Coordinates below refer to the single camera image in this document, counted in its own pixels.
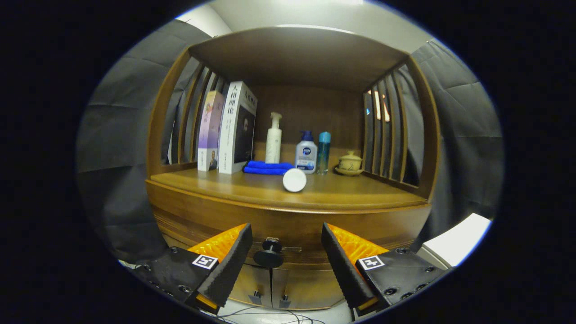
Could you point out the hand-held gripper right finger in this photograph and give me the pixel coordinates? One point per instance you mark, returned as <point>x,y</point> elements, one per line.
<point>344,265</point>

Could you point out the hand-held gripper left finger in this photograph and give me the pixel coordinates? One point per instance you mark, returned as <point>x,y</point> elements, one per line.
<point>229,265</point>

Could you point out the black drawer knob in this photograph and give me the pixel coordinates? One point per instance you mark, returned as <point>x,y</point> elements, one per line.
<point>268,258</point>

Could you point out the white green tube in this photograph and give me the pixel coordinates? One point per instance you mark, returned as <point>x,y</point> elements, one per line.
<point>294,181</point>

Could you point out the wooden countertop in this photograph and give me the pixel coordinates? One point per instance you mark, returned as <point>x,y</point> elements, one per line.
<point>351,189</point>

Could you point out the wooden cabinet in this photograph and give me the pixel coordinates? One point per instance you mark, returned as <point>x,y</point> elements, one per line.
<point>297,58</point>

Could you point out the ceramic lidded teacup with saucer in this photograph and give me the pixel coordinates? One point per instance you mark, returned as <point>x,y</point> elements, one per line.
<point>350,163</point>

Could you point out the blue folded cloth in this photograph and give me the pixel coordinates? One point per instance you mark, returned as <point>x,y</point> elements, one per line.
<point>265,168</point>

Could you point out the teal bottle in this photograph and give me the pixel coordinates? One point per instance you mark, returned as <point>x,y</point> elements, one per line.
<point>323,155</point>

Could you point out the white bottle blue pump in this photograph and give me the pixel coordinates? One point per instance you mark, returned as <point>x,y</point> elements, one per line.
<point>306,157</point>

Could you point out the white side table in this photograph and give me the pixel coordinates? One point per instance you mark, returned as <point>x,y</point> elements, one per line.
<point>463,236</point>

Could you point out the white book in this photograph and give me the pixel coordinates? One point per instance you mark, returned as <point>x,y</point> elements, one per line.
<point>229,135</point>

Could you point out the purple book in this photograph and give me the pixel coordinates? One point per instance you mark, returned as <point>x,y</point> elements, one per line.
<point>210,135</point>

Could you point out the black backdrop cloth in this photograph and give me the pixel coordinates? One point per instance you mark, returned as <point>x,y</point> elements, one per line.
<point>117,135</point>

